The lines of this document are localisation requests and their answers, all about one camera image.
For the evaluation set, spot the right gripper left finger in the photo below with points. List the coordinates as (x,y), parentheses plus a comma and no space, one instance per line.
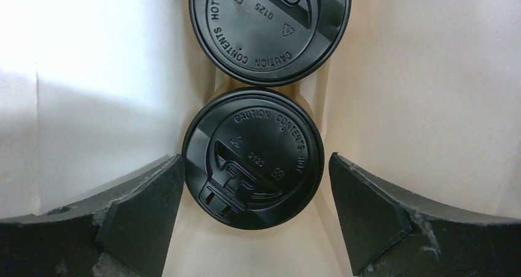
(123,231)

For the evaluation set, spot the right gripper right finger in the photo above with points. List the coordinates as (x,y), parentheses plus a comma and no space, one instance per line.
(391,231)

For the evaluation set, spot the black lid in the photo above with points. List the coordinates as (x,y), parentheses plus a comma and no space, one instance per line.
(253,158)
(269,43)

